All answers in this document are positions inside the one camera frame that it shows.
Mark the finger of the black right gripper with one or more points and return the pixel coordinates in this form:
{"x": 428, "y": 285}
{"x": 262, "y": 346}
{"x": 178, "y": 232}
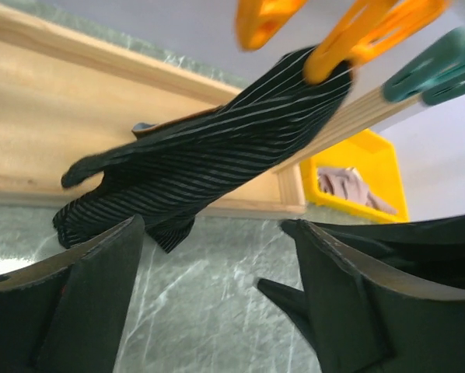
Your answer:
{"x": 292, "y": 302}

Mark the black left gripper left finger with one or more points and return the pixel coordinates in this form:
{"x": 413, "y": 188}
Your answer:
{"x": 67, "y": 313}

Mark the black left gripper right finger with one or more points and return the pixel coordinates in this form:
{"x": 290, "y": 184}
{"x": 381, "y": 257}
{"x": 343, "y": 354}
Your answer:
{"x": 384, "y": 298}

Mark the black striped underwear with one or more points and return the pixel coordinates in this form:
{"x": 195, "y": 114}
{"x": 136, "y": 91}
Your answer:
{"x": 173, "y": 171}

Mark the teal clothes peg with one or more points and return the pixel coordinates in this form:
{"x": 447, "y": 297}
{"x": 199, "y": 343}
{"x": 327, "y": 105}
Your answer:
{"x": 436, "y": 75}

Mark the orange clothes peg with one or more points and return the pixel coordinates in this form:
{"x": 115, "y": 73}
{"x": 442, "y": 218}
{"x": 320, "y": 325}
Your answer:
{"x": 369, "y": 29}
{"x": 257, "y": 21}

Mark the pink folded cloth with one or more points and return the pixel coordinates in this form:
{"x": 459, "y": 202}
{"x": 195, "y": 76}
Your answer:
{"x": 348, "y": 184}

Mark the yellow plastic tray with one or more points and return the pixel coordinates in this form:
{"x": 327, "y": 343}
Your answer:
{"x": 376, "y": 160}

